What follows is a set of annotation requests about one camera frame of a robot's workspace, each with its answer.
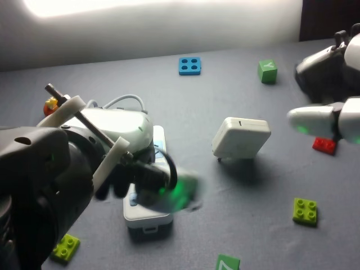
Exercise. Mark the blue four-hole block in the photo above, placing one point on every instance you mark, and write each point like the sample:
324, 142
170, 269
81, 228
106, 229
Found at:
190, 66

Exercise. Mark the green number block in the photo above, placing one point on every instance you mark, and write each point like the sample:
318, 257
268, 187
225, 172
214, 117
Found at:
228, 263

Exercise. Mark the white power adapter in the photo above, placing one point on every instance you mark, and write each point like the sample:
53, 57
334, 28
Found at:
242, 137

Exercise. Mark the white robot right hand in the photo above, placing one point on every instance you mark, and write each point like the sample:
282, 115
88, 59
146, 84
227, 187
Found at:
312, 118

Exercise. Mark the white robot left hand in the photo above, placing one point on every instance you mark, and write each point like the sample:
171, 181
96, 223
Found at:
123, 126

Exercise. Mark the green letter Y cube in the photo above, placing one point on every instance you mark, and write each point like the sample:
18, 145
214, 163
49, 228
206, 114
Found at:
268, 73

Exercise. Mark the white power strip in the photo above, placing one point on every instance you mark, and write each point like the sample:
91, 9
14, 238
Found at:
146, 219

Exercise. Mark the grey table cloth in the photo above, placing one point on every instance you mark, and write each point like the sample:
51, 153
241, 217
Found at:
253, 182

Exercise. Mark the lime green toy brick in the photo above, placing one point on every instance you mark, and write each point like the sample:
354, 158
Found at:
66, 249
305, 212

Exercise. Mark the orange toy cake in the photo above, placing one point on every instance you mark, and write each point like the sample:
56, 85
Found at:
50, 109

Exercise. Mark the red toy brick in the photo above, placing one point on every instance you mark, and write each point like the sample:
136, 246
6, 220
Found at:
324, 145

